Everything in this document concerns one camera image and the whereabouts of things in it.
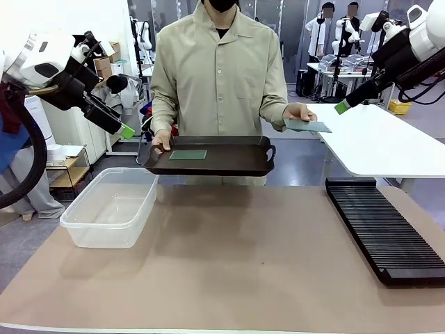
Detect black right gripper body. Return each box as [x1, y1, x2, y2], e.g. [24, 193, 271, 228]
[371, 28, 445, 93]

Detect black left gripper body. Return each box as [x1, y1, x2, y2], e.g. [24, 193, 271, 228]
[42, 56, 105, 111]

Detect green printed circuit board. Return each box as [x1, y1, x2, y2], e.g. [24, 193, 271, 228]
[283, 118, 333, 134]
[169, 149, 209, 162]

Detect dark brown serving tray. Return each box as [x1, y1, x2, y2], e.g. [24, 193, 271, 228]
[143, 134, 277, 177]

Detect person right forearm beige sleeve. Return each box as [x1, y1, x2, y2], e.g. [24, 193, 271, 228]
[151, 99, 180, 140]

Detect person left forearm beige sleeve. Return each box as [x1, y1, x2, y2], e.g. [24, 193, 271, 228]
[259, 93, 290, 132]

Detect person right hand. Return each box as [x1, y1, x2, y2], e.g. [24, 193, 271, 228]
[151, 133, 174, 156]

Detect person left hand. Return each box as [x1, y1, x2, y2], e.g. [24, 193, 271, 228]
[283, 103, 318, 122]

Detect black cap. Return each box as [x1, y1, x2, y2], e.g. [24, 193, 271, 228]
[106, 74, 129, 94]

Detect white background workbench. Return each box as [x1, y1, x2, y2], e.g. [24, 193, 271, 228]
[307, 61, 375, 102]

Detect light grey jacket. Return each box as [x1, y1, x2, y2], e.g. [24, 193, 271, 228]
[99, 74, 147, 116]

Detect white cabinet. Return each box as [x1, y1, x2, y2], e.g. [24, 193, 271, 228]
[41, 100, 113, 165]

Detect cardboard box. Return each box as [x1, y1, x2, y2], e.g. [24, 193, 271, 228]
[93, 55, 113, 79]
[108, 41, 121, 64]

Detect clear plastic cover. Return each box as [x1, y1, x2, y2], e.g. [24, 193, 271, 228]
[342, 53, 370, 70]
[318, 54, 348, 72]

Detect yellow plastic basket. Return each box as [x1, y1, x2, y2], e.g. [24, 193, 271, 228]
[388, 99, 413, 116]

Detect white side table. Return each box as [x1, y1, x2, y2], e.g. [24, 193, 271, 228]
[295, 103, 445, 194]

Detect white air purifier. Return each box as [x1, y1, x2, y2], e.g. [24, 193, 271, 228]
[24, 95, 56, 145]

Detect black tripod stand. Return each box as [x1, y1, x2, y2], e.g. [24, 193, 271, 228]
[130, 15, 145, 102]

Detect white background desk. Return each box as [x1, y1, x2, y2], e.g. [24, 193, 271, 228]
[140, 64, 156, 102]

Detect white bowl stack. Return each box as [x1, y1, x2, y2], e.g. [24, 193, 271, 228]
[46, 144, 67, 163]

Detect black computer tower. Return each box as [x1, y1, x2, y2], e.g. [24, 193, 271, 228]
[296, 69, 309, 98]

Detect background person black top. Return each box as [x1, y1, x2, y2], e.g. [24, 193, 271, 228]
[343, 1, 363, 53]

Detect dark red cloth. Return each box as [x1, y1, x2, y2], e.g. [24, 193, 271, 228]
[0, 82, 26, 134]

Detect background person white coat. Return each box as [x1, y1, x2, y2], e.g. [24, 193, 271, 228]
[305, 1, 335, 64]

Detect blue cloth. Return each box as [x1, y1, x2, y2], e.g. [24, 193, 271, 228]
[0, 113, 33, 175]

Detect black crate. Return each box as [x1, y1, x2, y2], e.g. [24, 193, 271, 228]
[50, 189, 76, 203]

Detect clear plastic storage box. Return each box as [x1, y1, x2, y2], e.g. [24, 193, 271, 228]
[59, 167, 160, 249]

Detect grey trousers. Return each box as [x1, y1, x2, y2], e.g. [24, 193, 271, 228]
[0, 166, 66, 221]

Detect person torso beige shirt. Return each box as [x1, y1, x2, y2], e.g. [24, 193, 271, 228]
[149, 0, 289, 187]

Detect black slotted PCB rack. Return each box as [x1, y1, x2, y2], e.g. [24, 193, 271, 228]
[325, 177, 445, 287]

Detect black face mask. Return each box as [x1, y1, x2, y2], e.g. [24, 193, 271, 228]
[207, 0, 239, 13]

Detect tan curved bracket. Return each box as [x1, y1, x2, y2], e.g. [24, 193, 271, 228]
[26, 84, 59, 95]

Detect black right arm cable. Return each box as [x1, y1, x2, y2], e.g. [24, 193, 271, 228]
[396, 81, 445, 106]

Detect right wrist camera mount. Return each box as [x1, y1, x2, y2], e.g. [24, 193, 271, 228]
[359, 10, 406, 43]

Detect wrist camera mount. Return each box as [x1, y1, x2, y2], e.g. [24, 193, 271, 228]
[359, 10, 406, 43]
[71, 30, 116, 58]

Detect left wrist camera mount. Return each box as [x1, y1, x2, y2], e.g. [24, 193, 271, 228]
[71, 30, 116, 58]

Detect metal frame chair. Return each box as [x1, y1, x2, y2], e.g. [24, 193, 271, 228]
[136, 135, 154, 168]

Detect small wooden shelf black frame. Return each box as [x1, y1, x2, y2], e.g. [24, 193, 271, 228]
[44, 144, 93, 203]

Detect black corrugated cable hose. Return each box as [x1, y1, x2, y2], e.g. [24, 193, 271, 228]
[0, 82, 49, 209]

